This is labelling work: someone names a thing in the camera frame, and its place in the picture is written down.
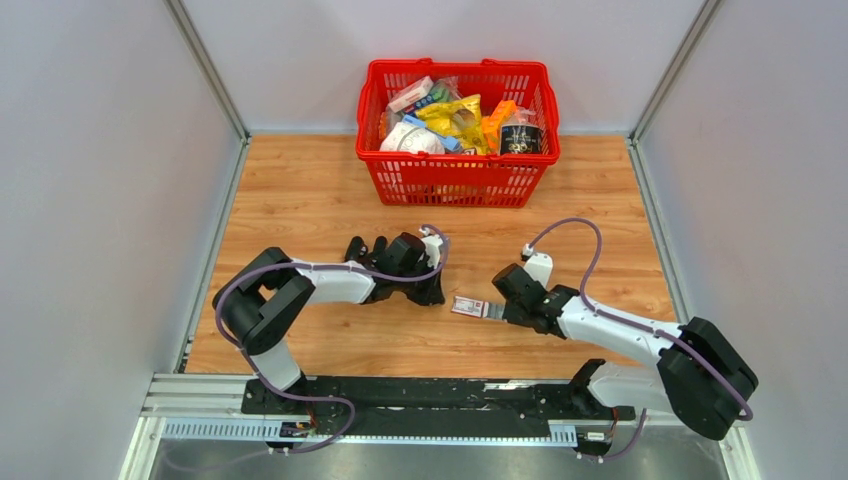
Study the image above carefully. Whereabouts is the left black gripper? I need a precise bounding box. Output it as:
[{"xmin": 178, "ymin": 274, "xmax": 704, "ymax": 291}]
[{"xmin": 395, "ymin": 258, "xmax": 446, "ymax": 308}]

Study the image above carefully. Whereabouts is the red white staple box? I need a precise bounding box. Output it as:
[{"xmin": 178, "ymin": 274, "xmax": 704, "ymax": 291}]
[{"xmin": 451, "ymin": 296, "xmax": 489, "ymax": 318}]

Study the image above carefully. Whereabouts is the grey staple strip box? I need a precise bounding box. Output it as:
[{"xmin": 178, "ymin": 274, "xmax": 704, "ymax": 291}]
[{"xmin": 483, "ymin": 303, "xmax": 505, "ymax": 321}]

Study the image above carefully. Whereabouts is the grey and black stapler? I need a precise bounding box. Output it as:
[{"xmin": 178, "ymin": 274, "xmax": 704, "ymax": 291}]
[{"xmin": 370, "ymin": 236, "xmax": 388, "ymax": 258}]

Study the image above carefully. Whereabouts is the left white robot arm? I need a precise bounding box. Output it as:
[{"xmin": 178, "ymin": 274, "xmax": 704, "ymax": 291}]
[{"xmin": 212, "ymin": 225, "xmax": 450, "ymax": 415}]

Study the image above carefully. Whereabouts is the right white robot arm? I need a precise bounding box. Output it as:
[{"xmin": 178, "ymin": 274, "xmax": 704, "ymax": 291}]
[{"xmin": 492, "ymin": 264, "xmax": 759, "ymax": 440}]

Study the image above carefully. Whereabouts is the red plastic shopping basket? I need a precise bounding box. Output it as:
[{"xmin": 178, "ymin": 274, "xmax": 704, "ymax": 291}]
[{"xmin": 355, "ymin": 58, "xmax": 561, "ymax": 208}]

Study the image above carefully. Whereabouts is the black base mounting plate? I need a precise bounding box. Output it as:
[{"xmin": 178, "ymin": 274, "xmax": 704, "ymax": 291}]
[{"xmin": 241, "ymin": 376, "xmax": 615, "ymax": 438}]

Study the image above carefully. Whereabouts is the white round package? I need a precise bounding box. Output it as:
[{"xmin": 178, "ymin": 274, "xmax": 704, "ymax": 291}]
[{"xmin": 379, "ymin": 122, "xmax": 446, "ymax": 154}]

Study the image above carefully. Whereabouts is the black can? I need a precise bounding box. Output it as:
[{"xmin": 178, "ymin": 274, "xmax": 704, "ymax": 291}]
[{"xmin": 499, "ymin": 123, "xmax": 543, "ymax": 155}]

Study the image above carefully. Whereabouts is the yellow snack bag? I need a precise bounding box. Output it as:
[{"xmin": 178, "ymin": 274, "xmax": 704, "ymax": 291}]
[{"xmin": 415, "ymin": 94, "xmax": 489, "ymax": 155}]

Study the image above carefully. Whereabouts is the orange package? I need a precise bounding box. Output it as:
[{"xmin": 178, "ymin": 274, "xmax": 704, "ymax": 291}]
[{"xmin": 481, "ymin": 100, "xmax": 517, "ymax": 153}]

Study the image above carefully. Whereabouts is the white pink box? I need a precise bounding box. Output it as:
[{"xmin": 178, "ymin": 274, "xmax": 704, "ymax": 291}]
[{"xmin": 387, "ymin": 76, "xmax": 434, "ymax": 113}]

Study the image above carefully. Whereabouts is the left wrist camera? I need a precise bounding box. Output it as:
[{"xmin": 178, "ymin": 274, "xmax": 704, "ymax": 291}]
[{"xmin": 419, "ymin": 224, "xmax": 449, "ymax": 270}]

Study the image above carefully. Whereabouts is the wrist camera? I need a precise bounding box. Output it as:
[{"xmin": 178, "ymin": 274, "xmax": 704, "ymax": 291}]
[
  {"xmin": 521, "ymin": 244, "xmax": 554, "ymax": 287},
  {"xmin": 419, "ymin": 224, "xmax": 449, "ymax": 270}
]

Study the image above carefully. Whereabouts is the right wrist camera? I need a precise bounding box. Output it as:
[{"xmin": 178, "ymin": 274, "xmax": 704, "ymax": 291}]
[{"xmin": 521, "ymin": 244, "xmax": 554, "ymax": 287}]

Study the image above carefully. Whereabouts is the aluminium frame rail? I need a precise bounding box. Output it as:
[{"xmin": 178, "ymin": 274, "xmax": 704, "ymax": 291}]
[{"xmin": 142, "ymin": 374, "xmax": 639, "ymax": 455}]

